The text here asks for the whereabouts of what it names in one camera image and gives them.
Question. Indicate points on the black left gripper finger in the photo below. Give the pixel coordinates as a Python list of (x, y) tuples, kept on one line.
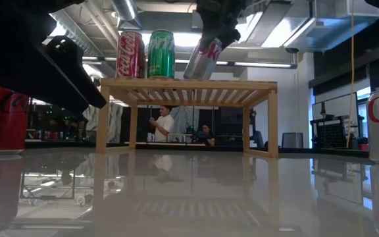
[(71, 75)]

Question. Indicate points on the black perforated rack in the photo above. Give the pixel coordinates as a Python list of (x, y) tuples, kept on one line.
[(334, 135)]

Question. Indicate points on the person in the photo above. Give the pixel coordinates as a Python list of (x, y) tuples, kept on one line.
[(206, 131), (164, 126)]

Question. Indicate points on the long ceiling tube light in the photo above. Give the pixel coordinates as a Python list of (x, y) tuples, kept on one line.
[(262, 64)]

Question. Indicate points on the black ceiling camera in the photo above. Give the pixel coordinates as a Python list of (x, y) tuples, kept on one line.
[(292, 50)]

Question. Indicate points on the short round silver duct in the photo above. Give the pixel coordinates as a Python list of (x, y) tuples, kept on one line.
[(125, 11)]

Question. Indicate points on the green Sprite can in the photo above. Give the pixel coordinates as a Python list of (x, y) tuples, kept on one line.
[(161, 56)]

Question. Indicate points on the grey box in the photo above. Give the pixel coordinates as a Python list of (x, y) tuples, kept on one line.
[(292, 141)]

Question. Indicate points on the red can with black script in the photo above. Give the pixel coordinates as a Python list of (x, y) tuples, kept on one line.
[(2, 131)]

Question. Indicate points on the wooden slatted shelf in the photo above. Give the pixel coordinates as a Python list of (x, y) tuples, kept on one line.
[(189, 84)]

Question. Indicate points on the red Coca-Cola Star Wars can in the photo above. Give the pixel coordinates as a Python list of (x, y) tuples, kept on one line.
[(128, 56)]

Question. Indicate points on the rectangular silver air duct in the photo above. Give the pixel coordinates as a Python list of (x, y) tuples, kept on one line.
[(308, 33)]

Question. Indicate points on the long round silver air duct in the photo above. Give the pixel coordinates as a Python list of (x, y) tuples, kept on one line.
[(77, 36)]

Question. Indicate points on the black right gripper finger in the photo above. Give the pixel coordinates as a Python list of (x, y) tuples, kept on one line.
[(230, 36), (206, 39)]

